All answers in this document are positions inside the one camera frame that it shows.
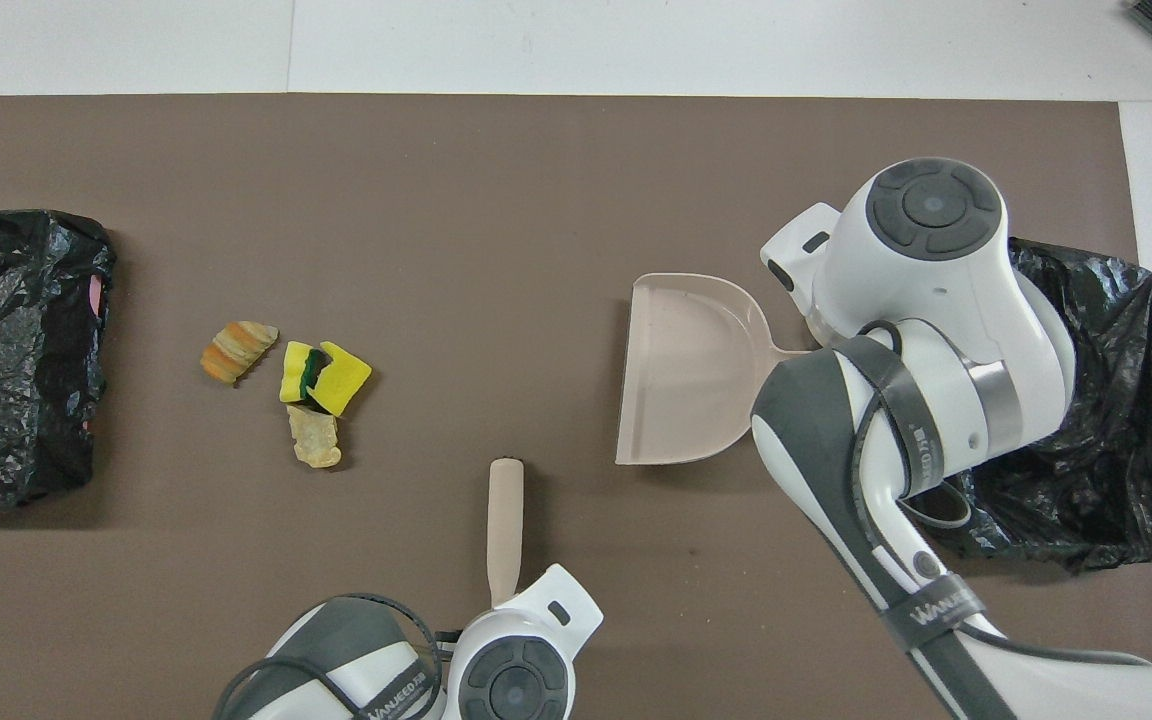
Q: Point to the beige plastic dustpan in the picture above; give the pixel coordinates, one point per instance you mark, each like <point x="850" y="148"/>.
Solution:
<point x="686" y="370"/>

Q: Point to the beige hand brush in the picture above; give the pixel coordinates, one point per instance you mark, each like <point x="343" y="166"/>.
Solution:
<point x="506" y="520"/>

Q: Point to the yellow green sponge piece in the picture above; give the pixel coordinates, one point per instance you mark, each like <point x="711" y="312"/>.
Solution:
<point x="293" y="380"/>
<point x="346" y="385"/>

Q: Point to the pale chip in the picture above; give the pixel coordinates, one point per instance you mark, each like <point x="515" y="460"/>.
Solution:
<point x="316" y="440"/>

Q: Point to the striped orange croissant toy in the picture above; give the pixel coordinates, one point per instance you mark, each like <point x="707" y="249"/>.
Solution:
<point x="236" y="350"/>

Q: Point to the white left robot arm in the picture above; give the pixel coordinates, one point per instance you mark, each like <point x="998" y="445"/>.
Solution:
<point x="516" y="640"/>

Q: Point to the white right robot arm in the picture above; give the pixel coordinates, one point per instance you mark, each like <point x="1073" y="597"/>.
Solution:
<point x="936" y="300"/>

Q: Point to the black bagged bin pink patch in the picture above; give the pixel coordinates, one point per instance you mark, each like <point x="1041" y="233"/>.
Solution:
<point x="16" y="300"/>

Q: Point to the brown table mat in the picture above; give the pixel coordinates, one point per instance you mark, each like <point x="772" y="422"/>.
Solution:
<point x="236" y="600"/>

